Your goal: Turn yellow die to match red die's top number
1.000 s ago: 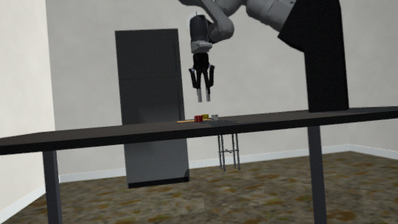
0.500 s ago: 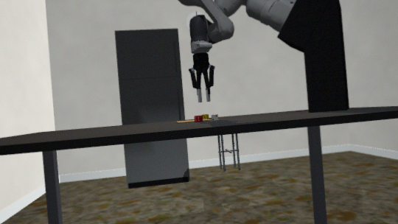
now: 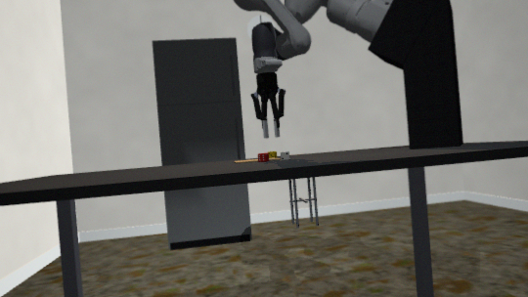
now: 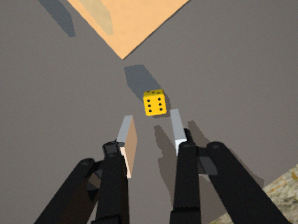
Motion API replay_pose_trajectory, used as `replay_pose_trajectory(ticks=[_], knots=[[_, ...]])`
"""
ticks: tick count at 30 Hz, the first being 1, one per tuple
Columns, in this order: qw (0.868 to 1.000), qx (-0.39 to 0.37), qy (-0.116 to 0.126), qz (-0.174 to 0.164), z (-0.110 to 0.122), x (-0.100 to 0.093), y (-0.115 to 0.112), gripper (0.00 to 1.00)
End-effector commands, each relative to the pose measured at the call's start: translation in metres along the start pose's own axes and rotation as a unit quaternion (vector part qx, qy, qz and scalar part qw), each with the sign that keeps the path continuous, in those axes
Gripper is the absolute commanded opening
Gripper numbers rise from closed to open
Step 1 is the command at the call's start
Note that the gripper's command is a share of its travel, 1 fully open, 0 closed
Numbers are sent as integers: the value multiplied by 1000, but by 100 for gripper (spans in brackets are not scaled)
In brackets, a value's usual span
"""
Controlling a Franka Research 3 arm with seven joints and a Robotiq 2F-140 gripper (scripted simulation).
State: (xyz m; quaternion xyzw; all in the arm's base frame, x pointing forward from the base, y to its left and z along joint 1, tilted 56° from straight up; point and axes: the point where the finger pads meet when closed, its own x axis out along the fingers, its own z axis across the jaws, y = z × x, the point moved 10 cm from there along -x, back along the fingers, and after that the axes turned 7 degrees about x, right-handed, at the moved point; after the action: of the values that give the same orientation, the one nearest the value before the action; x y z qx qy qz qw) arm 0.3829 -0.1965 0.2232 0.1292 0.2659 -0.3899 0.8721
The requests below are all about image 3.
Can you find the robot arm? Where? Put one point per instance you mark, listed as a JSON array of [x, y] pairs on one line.
[[357, 16]]

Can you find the red die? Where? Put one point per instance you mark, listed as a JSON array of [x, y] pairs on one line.
[[263, 157]]

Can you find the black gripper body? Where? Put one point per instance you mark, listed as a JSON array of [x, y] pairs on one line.
[[265, 81]]

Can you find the cream white die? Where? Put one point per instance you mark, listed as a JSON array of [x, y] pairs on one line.
[[285, 155]]

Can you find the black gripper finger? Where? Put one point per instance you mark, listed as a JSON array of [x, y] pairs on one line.
[[277, 114], [261, 113]]

